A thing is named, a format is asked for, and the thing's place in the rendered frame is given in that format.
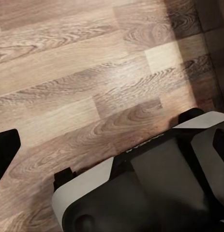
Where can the bed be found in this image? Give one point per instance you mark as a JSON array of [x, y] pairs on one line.
[[211, 16]]

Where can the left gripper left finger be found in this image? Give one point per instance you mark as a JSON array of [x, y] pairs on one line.
[[9, 146]]

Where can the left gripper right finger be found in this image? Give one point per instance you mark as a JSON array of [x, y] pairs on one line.
[[218, 142]]

